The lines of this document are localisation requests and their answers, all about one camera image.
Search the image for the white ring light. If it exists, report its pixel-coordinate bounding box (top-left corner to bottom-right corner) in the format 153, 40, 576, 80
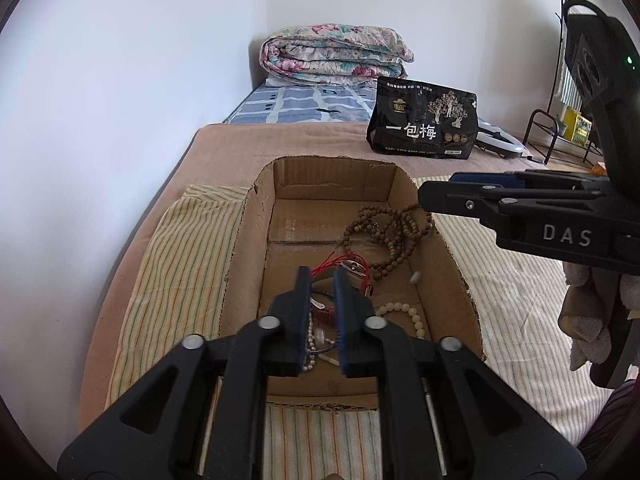
472, 116, 529, 159

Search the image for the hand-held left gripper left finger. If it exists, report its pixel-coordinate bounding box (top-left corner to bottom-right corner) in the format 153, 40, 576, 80
57, 266, 313, 480

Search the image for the yellow green box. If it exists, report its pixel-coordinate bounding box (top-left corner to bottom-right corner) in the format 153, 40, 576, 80
564, 106, 594, 149

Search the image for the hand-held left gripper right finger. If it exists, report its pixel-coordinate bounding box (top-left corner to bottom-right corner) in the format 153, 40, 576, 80
334, 267, 586, 480

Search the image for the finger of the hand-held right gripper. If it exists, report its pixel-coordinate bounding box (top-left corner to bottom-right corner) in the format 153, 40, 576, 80
419, 180, 527, 232
448, 170, 609, 194

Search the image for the cardboard box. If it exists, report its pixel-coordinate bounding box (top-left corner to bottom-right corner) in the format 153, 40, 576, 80
216, 155, 487, 413

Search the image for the blue checked bed sheet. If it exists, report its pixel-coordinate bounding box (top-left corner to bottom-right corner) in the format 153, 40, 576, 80
222, 82, 382, 125

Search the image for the white bead bracelet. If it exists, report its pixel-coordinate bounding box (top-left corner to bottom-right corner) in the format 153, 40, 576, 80
375, 301, 429, 339

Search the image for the black snack bag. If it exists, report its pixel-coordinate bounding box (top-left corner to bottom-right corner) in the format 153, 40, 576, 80
366, 76, 479, 161

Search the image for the red string bracelet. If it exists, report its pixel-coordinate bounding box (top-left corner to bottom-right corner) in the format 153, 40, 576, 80
311, 254, 375, 297

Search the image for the black metal rack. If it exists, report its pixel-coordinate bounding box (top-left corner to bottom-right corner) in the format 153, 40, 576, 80
524, 0, 607, 167

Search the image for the pink blanket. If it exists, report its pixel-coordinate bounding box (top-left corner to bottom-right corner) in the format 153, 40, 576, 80
79, 122, 640, 446

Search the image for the hanging green striped towel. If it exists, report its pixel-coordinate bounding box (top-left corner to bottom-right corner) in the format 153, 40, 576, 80
559, 66, 585, 112

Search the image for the person's right hand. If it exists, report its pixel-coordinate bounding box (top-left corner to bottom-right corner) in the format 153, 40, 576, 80
560, 262, 622, 370

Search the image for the folded floral quilt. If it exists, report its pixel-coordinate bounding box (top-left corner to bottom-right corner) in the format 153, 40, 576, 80
260, 23, 416, 87

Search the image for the small pearl bracelet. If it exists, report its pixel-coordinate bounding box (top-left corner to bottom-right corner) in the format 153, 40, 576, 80
303, 309, 342, 372

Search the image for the striped yellow towel blanket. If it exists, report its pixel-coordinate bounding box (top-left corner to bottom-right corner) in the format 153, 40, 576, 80
107, 174, 640, 480

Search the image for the person's dark striped clothing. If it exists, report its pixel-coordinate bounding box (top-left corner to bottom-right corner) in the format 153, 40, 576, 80
579, 376, 640, 467

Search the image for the wooden bead necklace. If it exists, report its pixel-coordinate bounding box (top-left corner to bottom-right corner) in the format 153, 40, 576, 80
342, 203, 434, 282

